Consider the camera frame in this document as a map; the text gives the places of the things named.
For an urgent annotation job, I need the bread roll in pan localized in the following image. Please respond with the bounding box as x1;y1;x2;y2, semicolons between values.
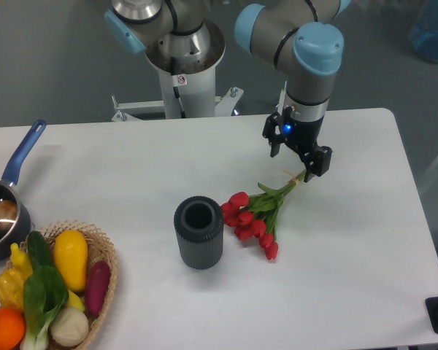
0;200;18;231

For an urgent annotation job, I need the yellow banana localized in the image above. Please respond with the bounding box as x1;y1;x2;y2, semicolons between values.
66;290;85;312

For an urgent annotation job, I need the green cucumber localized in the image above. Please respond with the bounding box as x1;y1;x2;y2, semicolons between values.
26;230;55;270

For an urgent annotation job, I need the yellow bell pepper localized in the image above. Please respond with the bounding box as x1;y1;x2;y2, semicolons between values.
0;268;25;311

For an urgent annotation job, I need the purple eggplant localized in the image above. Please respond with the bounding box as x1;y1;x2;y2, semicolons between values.
85;260;111;316

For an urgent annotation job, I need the dark grey ribbed vase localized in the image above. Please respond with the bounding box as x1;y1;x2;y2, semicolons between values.
174;195;224;270

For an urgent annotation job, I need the yellow squash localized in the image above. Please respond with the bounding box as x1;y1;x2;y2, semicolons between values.
53;230;88;293

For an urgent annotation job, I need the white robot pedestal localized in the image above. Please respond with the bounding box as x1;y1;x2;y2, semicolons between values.
112;68;244;122

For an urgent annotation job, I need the small yellow gourd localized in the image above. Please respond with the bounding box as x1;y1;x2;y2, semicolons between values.
10;243;33;279

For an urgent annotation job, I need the beige garlic bulb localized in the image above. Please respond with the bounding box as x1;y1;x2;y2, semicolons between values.
50;307;89;347

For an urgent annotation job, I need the orange fruit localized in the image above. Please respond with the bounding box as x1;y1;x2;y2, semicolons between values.
0;308;26;350

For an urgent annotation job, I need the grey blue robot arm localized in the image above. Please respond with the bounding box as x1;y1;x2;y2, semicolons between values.
104;1;347;179

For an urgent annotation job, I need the blue handled saucepan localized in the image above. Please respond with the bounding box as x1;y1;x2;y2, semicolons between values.
0;120;47;261

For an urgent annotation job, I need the woven wicker basket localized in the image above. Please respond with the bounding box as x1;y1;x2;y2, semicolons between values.
0;221;118;349

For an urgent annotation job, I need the red tulip bouquet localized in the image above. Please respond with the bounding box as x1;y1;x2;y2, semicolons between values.
220;171;307;260

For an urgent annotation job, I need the green bok choy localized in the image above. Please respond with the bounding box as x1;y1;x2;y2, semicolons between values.
20;265;68;349

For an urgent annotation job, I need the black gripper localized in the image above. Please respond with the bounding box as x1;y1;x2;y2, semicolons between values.
262;106;332;182

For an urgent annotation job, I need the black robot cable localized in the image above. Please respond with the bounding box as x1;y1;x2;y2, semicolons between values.
169;57;187;119

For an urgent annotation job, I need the blue transparent container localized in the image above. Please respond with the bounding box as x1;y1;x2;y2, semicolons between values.
408;0;438;63

